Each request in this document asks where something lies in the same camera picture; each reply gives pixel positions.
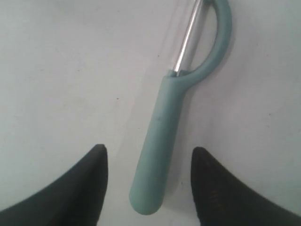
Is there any teal handled vegetable peeler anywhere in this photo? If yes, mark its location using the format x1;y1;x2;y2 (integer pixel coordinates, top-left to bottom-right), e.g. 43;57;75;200
129;0;232;215

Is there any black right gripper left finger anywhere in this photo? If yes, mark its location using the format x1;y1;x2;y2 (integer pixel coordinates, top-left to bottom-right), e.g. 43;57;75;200
0;144;108;226

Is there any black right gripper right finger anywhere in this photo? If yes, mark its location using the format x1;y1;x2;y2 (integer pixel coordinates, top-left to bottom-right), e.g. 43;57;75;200
190;147;301;226

